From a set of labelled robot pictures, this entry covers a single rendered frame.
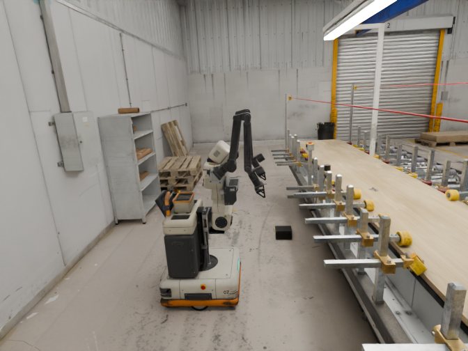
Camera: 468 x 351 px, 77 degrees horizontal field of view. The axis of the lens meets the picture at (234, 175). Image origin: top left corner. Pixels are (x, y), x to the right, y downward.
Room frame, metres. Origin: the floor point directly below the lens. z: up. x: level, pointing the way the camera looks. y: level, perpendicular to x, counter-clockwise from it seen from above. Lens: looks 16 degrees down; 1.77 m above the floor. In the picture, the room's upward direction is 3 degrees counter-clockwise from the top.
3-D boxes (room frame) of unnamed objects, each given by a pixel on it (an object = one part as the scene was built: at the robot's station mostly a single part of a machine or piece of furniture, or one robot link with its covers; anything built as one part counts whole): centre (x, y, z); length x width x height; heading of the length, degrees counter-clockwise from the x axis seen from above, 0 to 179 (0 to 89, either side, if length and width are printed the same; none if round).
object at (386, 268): (1.26, -0.70, 0.95); 0.14 x 0.06 x 0.05; 177
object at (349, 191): (1.78, -0.73, 0.93); 0.04 x 0.04 x 0.48; 87
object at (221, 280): (2.42, 0.33, 0.16); 0.67 x 0.64 x 0.25; 86
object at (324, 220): (1.74, -0.69, 0.95); 0.50 x 0.04 x 0.04; 87
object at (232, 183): (2.40, 0.04, 0.99); 0.28 x 0.16 x 0.22; 176
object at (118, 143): (4.43, 1.52, 0.78); 0.90 x 0.45 x 1.55; 177
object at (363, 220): (1.53, -0.72, 0.86); 0.04 x 0.04 x 0.48; 87
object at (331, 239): (1.49, -0.68, 0.95); 0.50 x 0.04 x 0.04; 87
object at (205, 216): (2.46, 0.16, 0.68); 0.28 x 0.27 x 0.25; 176
